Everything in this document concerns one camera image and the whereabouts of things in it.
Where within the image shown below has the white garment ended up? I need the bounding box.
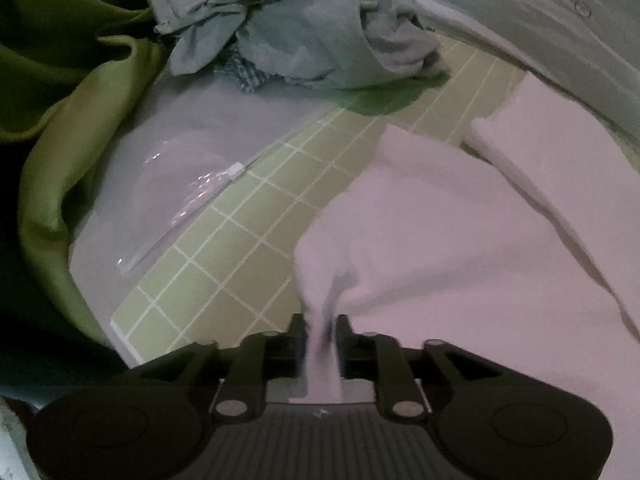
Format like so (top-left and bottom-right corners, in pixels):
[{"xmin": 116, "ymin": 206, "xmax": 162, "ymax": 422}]
[{"xmin": 294, "ymin": 75, "xmax": 639, "ymax": 479}]

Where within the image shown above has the clear zipper storage bag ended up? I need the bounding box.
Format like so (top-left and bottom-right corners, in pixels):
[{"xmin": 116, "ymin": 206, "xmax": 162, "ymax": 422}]
[{"xmin": 70, "ymin": 74, "xmax": 348, "ymax": 320}]

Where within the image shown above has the green grid bed sheet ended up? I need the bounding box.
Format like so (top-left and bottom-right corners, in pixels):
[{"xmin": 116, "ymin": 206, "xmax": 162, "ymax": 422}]
[{"xmin": 111, "ymin": 37, "xmax": 525, "ymax": 366}]

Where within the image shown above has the blue plaid garment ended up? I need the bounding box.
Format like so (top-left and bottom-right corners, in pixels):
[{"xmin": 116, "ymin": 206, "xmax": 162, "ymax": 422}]
[{"xmin": 214, "ymin": 44, "xmax": 272, "ymax": 93}]

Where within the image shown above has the grey-blue crumpled garment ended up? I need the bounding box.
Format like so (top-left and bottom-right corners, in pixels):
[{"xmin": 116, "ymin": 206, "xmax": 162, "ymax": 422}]
[{"xmin": 157, "ymin": 0, "xmax": 448, "ymax": 90}]

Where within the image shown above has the olive green curtain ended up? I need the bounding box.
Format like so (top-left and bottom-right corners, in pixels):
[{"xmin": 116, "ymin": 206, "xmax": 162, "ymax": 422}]
[{"xmin": 1, "ymin": 0, "xmax": 164, "ymax": 346}]

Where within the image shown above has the light blue carrot-print quilt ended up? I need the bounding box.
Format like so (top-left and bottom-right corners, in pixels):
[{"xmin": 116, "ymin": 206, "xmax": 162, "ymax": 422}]
[{"xmin": 418, "ymin": 0, "xmax": 639, "ymax": 143}]

